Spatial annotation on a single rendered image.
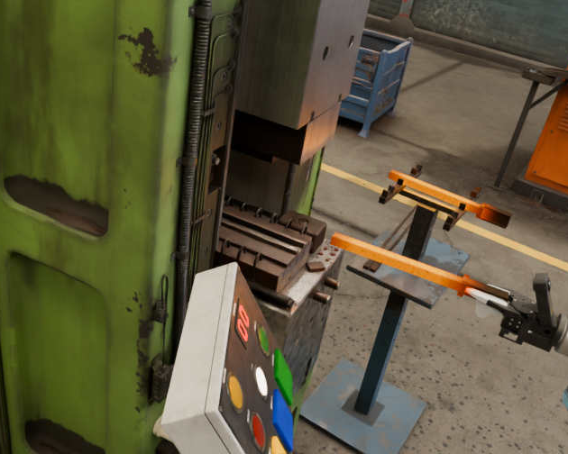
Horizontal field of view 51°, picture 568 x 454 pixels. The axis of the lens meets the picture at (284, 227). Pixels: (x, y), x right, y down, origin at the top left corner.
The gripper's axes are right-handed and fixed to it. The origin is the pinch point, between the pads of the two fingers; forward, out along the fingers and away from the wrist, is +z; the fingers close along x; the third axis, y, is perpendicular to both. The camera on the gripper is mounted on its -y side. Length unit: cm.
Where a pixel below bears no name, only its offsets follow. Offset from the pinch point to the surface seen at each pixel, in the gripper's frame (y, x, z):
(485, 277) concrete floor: 103, 195, -9
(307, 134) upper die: -26, -12, 42
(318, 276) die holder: 16.1, 3.0, 36.1
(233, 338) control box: -10, -59, 30
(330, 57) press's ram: -41, -8, 43
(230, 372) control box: -10, -65, 27
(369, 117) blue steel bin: 87, 348, 119
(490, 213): 5, 54, 2
